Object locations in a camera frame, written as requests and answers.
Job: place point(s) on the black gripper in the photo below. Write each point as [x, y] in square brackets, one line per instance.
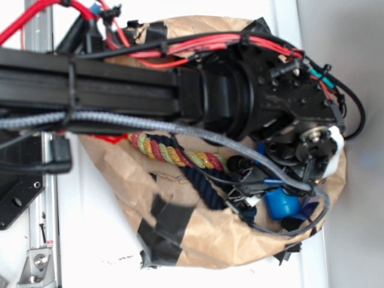
[291, 112]

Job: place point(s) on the blue plastic bottle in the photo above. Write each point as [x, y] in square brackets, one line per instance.
[278, 204]

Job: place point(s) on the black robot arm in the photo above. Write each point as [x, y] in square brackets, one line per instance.
[235, 93]

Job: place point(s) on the brown paper bag container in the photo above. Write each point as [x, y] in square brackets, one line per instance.
[192, 202]

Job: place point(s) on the red fabric piece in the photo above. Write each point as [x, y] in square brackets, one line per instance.
[110, 139]

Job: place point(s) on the aluminium rail frame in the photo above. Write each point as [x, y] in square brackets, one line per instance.
[43, 211]

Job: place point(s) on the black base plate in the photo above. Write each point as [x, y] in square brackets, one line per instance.
[19, 190]

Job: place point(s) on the metal corner bracket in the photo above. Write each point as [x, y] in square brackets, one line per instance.
[38, 269]

